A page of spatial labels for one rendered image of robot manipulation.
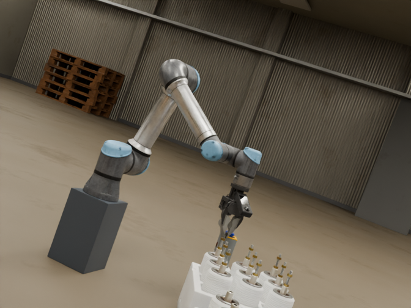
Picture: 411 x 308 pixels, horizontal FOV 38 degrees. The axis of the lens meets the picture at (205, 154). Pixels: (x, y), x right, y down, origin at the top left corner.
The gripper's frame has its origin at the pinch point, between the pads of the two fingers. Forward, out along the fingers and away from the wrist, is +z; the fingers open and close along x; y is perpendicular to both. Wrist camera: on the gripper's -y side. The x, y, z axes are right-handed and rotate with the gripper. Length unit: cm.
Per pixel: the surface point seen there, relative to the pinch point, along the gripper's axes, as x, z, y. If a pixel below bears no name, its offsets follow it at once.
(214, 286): 10.8, 13.7, -25.5
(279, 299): -10.8, 10.4, -33.2
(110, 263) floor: 26, 34, 42
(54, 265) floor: 55, 34, 23
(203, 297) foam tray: 14.7, 17.6, -27.3
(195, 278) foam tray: 11.9, 16.4, -11.6
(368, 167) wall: -643, -56, 730
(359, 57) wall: -577, -253, 792
